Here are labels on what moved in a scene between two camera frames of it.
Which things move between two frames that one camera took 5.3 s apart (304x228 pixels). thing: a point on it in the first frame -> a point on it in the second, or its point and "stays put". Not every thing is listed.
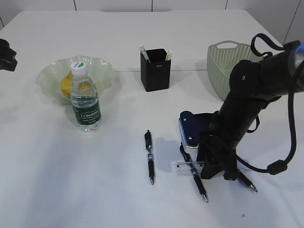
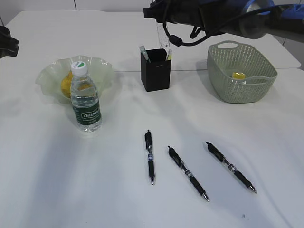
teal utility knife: (144, 52) stays put
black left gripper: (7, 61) -> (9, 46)
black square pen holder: (155, 75) stays put
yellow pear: (66, 84) stays put
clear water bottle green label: (84, 99) stays put
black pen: (147, 137) stays put
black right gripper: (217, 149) -> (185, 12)
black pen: (189, 162) -> (179, 161)
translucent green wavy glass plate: (50, 78) stays put
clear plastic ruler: (183, 168) -> (163, 37)
